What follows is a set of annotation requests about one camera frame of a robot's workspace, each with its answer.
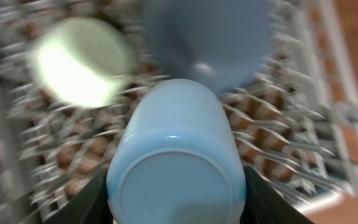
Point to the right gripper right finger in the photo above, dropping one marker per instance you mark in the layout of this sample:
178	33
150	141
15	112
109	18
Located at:
265	206

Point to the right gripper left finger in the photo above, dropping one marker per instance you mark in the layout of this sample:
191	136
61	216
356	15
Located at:
89	206

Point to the light blue cup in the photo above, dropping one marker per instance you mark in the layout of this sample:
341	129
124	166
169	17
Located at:
177	161

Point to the mint green bowl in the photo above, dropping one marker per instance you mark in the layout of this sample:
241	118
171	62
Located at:
82	61

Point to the blue plate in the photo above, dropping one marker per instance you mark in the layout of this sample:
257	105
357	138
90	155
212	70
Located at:
218	43

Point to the grey dishwasher rack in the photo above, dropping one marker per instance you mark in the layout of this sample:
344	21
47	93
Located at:
296	123

